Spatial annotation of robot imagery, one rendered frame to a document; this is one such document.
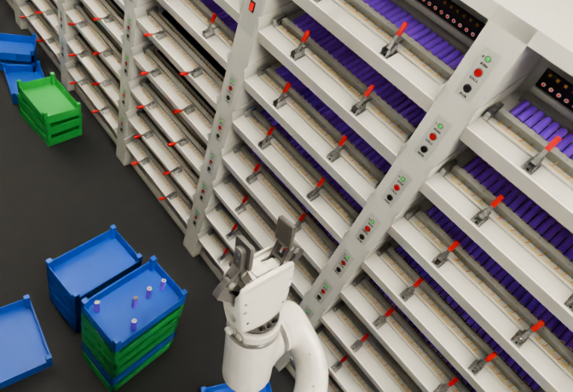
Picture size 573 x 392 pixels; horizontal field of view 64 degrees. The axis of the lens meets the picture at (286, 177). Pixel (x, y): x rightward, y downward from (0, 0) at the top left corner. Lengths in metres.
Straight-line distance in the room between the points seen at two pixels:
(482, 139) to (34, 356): 1.83
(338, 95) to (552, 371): 0.89
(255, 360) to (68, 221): 1.88
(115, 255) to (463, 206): 1.45
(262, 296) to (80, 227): 1.91
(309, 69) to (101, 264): 1.21
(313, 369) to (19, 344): 1.59
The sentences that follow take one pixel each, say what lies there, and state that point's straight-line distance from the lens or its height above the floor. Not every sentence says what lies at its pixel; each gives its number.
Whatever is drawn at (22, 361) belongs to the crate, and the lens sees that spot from 2.21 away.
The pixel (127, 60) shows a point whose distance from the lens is 2.35.
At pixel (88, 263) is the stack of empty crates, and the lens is 2.11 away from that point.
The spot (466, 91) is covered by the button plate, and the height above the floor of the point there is 1.57.
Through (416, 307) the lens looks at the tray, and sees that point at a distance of 1.49.
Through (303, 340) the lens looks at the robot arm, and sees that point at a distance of 0.82.
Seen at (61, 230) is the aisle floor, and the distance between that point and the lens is 2.51.
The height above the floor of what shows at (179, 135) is 0.56.
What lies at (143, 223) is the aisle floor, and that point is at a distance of 2.53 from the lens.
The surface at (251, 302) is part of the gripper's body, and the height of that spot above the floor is 1.47.
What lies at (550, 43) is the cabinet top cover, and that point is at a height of 1.75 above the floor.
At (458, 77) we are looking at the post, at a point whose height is 1.59.
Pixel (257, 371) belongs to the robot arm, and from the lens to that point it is 0.79.
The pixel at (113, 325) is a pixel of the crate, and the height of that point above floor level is 0.40.
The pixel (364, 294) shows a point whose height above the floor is 0.76.
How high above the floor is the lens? 2.03
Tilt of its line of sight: 43 degrees down
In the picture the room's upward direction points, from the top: 24 degrees clockwise
